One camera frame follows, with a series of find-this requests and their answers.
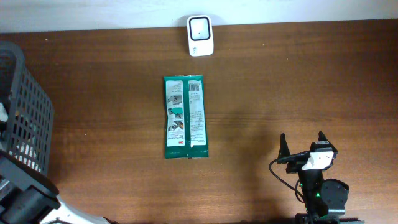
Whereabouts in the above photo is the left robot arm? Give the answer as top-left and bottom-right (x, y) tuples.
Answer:
(1, 151), (113, 224)

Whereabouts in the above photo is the green 3M package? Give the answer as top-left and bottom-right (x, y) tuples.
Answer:
(164, 75), (209, 159)

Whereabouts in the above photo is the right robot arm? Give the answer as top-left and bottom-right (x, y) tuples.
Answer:
(269, 131), (363, 223)

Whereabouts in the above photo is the grey plastic mesh basket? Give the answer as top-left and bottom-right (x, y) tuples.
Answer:
(1, 41), (54, 176)

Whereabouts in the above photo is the right black camera cable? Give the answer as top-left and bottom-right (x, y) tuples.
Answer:
(268, 151), (312, 203)

